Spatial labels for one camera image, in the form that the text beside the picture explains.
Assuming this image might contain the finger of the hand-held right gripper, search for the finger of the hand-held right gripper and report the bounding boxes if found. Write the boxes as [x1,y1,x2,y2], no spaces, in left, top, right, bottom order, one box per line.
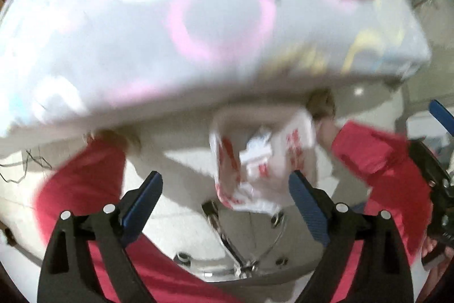
[428,99,454,138]

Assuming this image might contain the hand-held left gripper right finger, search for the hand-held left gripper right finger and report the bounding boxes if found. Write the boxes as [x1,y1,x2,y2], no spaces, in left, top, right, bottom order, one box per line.
[288,170,415,303]

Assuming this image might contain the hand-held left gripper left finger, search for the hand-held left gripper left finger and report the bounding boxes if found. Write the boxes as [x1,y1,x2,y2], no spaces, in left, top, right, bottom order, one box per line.
[37,171,164,303]

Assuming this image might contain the white plastic bag red print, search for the white plastic bag red print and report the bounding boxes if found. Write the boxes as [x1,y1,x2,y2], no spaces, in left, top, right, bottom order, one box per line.
[209,110,318,215]

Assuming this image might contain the person's right hand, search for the person's right hand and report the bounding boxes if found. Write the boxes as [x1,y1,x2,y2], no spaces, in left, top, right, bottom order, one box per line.
[420,235,438,263]

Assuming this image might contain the person's right leg red pants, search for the person's right leg red pants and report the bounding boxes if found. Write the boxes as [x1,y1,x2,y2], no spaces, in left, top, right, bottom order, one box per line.
[330,121,436,303]

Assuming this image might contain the person in red clothing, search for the person in red clothing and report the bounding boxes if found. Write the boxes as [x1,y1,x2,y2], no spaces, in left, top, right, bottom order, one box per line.
[33,138,242,303]

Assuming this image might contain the white crumpled wrapper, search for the white crumpled wrapper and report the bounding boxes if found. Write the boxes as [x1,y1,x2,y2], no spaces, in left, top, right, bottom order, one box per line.
[238,126,275,183]

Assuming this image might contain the person's left foot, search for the person's left foot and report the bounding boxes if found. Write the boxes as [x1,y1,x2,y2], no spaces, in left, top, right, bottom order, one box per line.
[87,128,142,155]

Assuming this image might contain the person's right foot beige sandal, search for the person's right foot beige sandal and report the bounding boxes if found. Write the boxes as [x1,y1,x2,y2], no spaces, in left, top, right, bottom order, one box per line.
[306,89,338,147]

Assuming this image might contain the bed with circle print sheet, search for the bed with circle print sheet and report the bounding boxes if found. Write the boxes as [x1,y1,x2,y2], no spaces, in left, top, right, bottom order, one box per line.
[0,0,432,145]

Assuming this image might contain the grey stool metal frame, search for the grey stool metal frame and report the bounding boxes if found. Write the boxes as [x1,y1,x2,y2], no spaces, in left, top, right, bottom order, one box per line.
[170,198,321,284]

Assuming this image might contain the black cable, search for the black cable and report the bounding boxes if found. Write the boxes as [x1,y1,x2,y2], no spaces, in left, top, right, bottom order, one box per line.
[0,147,54,185]

